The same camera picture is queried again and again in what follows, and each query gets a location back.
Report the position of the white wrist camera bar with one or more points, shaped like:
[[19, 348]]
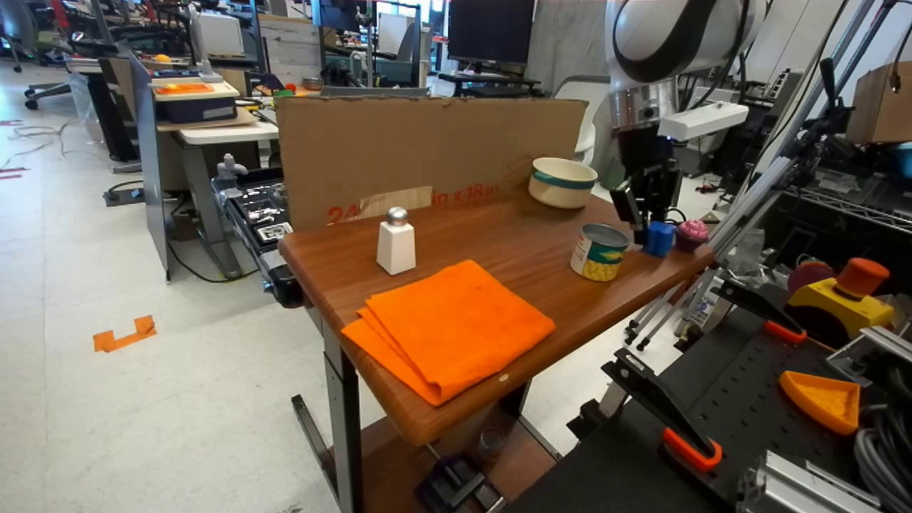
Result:
[[702, 122]]

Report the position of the dark red round object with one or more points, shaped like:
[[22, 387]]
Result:
[[807, 271]]

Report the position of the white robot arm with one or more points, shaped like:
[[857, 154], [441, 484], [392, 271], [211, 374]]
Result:
[[665, 39]]

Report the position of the pink round object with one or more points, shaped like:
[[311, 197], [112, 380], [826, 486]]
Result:
[[697, 236]]

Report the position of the silver aluminium stand rail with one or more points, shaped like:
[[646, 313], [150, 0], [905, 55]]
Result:
[[757, 200]]

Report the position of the black box with orange top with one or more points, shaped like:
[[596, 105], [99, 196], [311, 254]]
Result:
[[196, 99]]

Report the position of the black computer monitor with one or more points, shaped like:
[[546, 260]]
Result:
[[488, 30]]

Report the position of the white bowl with teal band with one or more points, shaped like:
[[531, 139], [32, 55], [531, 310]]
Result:
[[559, 187]]

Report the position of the brown cardboard panel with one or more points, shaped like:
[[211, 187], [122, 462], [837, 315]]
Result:
[[400, 152]]

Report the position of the blue object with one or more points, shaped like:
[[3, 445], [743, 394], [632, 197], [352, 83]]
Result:
[[659, 238]]

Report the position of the orange triangular plastic piece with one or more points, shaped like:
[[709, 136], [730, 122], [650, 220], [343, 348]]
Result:
[[823, 401]]

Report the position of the black metal table leg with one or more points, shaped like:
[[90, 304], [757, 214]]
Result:
[[343, 418]]

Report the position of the grey office desk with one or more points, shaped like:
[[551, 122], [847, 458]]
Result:
[[203, 143]]

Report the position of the orange folded cloth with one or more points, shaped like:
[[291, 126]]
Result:
[[447, 328]]

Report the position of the yellow emergency stop button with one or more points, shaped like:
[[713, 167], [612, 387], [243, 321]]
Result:
[[846, 297]]

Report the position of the silver aluminium extrusion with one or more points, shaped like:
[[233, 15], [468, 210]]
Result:
[[807, 486]]

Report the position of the brown cardboard box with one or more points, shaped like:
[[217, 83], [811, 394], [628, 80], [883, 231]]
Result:
[[883, 105]]

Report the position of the metal can with yellow label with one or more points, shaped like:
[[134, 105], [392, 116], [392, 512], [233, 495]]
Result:
[[596, 257]]

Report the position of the green bucket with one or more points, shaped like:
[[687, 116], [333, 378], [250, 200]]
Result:
[[612, 174]]

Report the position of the white salt shaker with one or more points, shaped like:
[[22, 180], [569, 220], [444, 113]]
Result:
[[398, 247]]

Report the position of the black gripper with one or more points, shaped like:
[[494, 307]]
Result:
[[647, 162]]

